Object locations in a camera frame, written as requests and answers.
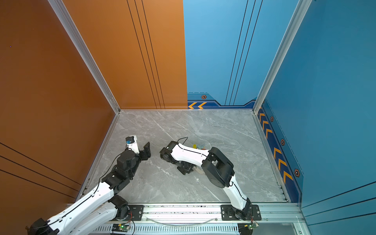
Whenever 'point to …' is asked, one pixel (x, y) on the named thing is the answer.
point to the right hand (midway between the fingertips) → (192, 168)
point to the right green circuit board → (246, 228)
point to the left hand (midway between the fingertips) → (143, 142)
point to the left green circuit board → (120, 227)
